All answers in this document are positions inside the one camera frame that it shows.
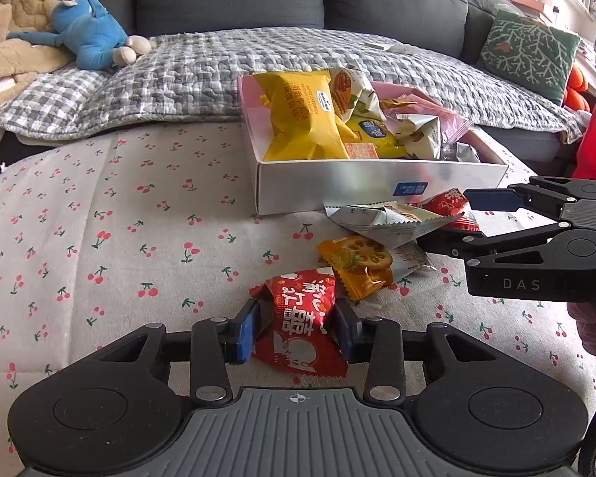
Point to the green patterned cushion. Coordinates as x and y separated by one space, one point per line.
527 52

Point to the grey checkered quilt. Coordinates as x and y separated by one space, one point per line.
191 77

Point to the white nut snack bag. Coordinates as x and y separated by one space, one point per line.
419 134

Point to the red white candy packet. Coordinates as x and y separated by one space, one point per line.
453 203

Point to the white pecan kernel bag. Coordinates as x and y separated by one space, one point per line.
353 95

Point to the pink wafer packet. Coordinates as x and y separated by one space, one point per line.
452 125

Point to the pale green white packet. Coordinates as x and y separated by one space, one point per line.
389 223

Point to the pink and silver box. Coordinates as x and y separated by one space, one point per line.
296 186

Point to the blue plush toy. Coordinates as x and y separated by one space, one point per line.
93 35

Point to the yellow snack bag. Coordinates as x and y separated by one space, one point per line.
302 116

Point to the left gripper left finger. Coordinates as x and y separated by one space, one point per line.
216 343

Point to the white packet on quilt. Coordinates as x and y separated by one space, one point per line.
400 49

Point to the yellow round-logo snack packet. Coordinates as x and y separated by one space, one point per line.
376 133

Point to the orange plush pumpkin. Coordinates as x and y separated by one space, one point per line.
576 85

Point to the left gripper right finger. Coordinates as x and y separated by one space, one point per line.
376 342

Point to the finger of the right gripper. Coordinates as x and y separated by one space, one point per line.
457 245
528 196

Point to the orange lotus chip packet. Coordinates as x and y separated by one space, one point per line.
362 265

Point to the beige quilted jacket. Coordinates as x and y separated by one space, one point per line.
20 61

